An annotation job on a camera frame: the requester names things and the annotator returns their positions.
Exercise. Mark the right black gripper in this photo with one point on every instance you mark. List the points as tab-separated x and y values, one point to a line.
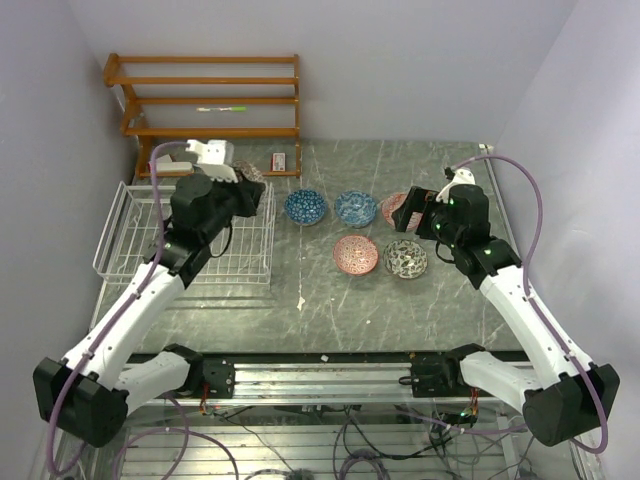
420	200

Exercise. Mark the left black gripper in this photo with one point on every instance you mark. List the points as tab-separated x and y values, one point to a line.
248	193

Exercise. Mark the brown patterned bowl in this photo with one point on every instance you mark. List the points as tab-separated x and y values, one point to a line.
249	171

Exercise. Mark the red circle patterned bowl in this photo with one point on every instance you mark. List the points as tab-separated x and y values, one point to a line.
355	255

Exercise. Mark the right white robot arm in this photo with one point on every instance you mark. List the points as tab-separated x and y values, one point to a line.
564	394

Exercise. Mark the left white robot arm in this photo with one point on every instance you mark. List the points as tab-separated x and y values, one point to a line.
90	392

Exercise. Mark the wooden shelf rack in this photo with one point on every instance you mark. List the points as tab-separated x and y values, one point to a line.
161	94

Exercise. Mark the red striped bowl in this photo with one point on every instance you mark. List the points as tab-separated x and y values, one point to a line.
391	204

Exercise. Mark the black and white leaf bowl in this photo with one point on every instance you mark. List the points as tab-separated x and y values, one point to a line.
405	259

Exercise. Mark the red and white card box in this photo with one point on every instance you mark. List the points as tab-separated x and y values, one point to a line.
278	162

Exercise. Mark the white soap bar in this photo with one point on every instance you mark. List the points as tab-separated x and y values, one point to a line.
175	168

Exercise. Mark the red and white flat box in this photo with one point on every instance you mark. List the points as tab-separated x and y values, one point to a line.
162	161

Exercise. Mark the dark blue patterned bowl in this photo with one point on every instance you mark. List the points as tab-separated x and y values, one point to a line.
305	207

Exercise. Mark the light blue patterned bowl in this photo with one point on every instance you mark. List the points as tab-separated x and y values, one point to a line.
355	209

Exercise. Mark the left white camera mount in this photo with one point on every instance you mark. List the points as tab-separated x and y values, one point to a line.
214	159

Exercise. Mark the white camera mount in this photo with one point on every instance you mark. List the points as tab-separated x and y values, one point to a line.
214	159
461	176

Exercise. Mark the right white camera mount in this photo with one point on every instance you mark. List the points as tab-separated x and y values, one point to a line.
461	176

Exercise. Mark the aluminium mounting rail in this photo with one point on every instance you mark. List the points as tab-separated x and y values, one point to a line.
322	383

